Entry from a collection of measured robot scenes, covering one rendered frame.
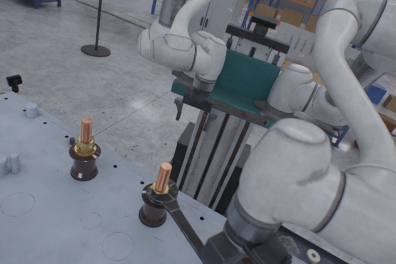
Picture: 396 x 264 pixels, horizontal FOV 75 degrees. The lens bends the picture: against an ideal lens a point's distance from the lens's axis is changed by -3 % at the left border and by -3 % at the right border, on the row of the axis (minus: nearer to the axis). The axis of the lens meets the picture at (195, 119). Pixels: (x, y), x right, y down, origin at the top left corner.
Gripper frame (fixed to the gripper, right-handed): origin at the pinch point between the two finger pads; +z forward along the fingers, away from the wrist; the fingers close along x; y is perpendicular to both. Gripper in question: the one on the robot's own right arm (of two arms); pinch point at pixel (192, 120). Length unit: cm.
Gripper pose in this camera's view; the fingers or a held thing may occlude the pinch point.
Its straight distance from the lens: 120.1
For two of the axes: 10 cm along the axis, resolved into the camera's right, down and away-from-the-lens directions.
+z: -2.6, 8.2, 5.1
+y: 2.7, -4.5, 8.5
